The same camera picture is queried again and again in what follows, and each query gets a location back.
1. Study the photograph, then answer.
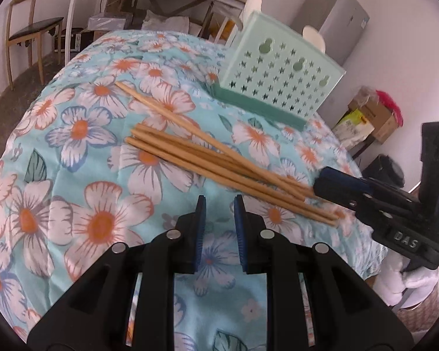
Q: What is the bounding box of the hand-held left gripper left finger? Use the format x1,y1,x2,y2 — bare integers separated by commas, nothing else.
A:
27,195,208,351

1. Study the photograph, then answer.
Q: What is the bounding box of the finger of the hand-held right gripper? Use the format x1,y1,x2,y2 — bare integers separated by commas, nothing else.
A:
313,166,422,213
351,199,431,261

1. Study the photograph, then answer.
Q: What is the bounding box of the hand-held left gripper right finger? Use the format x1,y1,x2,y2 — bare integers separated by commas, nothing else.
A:
233,195,414,351

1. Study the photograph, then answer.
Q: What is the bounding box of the green plastic utensil holder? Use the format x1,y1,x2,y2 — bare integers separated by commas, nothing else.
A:
214,11,345,132

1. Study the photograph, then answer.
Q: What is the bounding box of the cream plastic ladle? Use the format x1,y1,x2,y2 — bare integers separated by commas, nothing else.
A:
302,25,327,51

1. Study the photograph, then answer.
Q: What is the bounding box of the white rice paddle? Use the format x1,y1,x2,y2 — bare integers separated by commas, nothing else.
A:
241,0,263,27

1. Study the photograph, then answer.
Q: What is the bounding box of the person's right hand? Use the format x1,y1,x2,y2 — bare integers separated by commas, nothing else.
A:
374,254,439,308

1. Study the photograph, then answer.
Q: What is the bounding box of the black bin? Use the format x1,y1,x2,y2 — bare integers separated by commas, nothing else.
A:
361,154,405,191

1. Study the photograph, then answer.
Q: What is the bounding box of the open cardboard box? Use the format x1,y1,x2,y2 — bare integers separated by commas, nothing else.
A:
347,91,400,144

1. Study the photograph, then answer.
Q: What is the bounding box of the red plastic bag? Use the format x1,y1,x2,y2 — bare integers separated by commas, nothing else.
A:
375,90,404,127

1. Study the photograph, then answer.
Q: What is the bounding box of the floral blue blanket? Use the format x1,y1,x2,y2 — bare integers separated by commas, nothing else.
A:
0,29,385,351

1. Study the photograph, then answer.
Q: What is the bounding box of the grey refrigerator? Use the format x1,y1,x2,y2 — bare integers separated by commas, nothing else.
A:
290,0,371,69

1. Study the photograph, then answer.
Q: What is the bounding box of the grey sack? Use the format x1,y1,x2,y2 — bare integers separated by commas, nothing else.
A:
142,9,191,32

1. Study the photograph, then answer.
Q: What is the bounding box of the plastic-wrapped cardboard box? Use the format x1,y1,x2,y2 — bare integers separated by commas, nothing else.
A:
88,12,129,32

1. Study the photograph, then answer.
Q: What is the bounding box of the small white appliance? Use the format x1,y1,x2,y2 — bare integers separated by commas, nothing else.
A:
54,27,83,52

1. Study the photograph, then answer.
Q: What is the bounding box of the wooden chair with dark seat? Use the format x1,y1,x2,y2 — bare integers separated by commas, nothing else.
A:
5,0,65,91

